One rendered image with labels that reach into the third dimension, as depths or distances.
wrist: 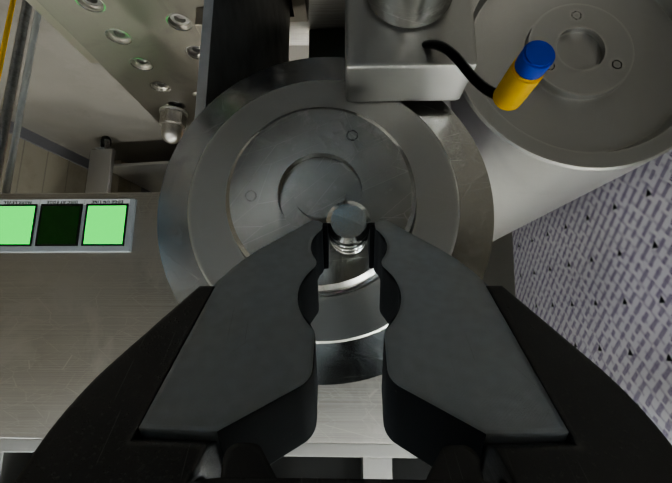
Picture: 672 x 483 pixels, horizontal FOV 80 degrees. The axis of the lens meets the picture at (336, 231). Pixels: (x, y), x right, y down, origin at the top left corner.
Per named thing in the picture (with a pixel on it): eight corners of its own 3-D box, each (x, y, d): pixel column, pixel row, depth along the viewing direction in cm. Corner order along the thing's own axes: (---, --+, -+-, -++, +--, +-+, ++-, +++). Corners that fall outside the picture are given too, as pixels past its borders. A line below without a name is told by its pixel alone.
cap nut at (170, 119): (181, 105, 53) (178, 137, 52) (192, 118, 56) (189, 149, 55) (154, 105, 53) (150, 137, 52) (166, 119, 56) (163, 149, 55)
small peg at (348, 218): (376, 205, 13) (364, 248, 12) (371, 225, 15) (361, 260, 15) (333, 194, 13) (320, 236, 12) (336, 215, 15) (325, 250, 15)
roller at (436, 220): (443, 69, 18) (477, 334, 16) (388, 212, 43) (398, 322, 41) (188, 88, 18) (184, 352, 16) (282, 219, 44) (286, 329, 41)
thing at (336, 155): (349, 72, 17) (455, 222, 15) (350, 97, 19) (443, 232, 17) (190, 165, 16) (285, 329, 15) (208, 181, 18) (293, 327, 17)
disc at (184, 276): (471, 43, 19) (519, 373, 16) (468, 50, 19) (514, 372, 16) (160, 67, 19) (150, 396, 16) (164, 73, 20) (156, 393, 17)
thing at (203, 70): (226, -172, 23) (203, 128, 19) (288, 70, 46) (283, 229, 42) (217, -172, 23) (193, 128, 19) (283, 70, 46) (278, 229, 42)
